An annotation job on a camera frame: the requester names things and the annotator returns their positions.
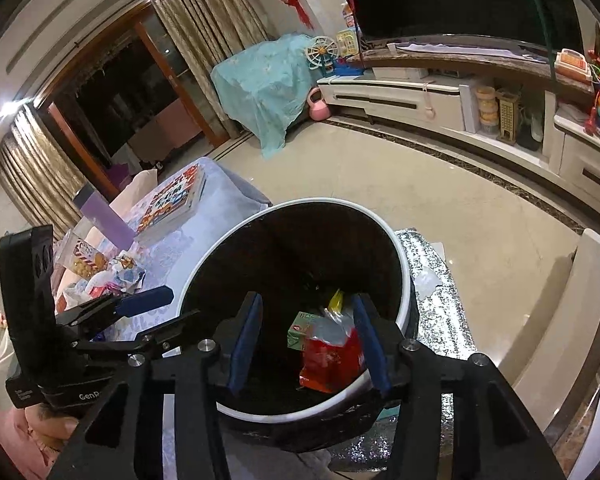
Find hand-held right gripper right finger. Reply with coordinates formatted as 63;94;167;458
351;292;566;480

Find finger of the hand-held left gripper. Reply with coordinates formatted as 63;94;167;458
72;309;203;361
55;286;175;332

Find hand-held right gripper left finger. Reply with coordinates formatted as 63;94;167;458
47;291;266;480

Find red snack packet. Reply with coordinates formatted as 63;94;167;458
299;327;368;393

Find black bin with white rim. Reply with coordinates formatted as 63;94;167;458
179;199;421;453

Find person's left forearm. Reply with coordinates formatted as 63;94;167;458
0;405;63;480

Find person's left hand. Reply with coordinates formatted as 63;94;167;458
24;402;81;456

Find blue patterned wrapper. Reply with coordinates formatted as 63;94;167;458
112;257;147;291

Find pink snack packet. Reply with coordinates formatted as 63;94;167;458
91;284;123;302

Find clear plastic bag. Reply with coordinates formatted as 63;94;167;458
310;310;358;342

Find white plastic wrapper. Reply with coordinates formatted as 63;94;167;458
64;270;116;307

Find green drink carton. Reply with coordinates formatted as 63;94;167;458
286;311;326;353

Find clear snack container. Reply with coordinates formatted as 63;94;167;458
55;230;108;281

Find silver foil mat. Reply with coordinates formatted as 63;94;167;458
330;227;476;471

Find crumpled white plastic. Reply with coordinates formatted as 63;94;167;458
412;269;439;302

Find purple bottle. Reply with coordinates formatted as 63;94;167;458
72;185;136;251

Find stack of children's books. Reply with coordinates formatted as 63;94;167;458
135;162;207;246

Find beige patterned curtain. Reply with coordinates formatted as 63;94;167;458
147;0;271;141
0;105;88;241

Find glass sliding door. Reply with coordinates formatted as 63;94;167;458
35;0;221;196

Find teal cloth cover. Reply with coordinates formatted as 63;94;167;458
211;34;315;161

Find pink kettlebell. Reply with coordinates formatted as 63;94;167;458
306;86;333;122

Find white television cabinet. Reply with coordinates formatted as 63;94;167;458
316;35;600;186

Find white flat box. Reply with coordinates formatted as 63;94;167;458
459;84;481;133

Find yellow stacked containers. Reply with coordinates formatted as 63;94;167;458
475;86;498;135

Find wooden tower model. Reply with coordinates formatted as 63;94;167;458
496;89;521;142

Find blue toy track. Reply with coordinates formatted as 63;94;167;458
332;57;366;79

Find ferris wheel toy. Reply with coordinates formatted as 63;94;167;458
305;35;342;76

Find red hanging ornament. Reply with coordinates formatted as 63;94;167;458
279;0;313;28

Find colourful toy box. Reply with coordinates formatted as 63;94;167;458
341;2;361;31

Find pink hoop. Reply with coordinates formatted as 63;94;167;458
337;0;367;72

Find toy telephone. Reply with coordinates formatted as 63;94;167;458
555;49;593;83

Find black television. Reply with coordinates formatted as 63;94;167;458
340;0;581;56

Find green hoop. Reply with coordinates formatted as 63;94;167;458
517;0;556;79

